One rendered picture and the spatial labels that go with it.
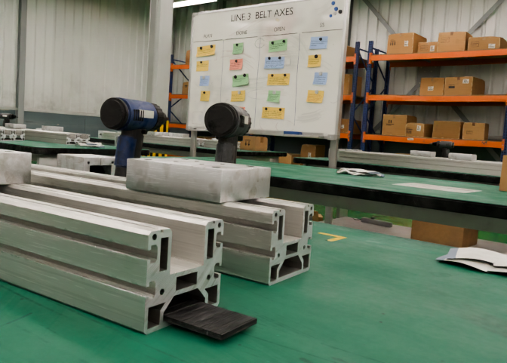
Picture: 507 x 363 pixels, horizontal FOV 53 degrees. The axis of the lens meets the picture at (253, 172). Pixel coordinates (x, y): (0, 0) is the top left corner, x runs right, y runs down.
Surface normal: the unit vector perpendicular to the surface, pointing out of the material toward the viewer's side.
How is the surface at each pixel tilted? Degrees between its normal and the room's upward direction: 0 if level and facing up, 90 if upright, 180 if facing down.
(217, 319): 0
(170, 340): 0
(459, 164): 90
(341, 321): 0
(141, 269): 90
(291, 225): 90
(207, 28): 90
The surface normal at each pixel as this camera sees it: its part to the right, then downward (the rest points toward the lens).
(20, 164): 0.83, 0.10
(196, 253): -0.55, 0.03
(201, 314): 0.07, -0.99
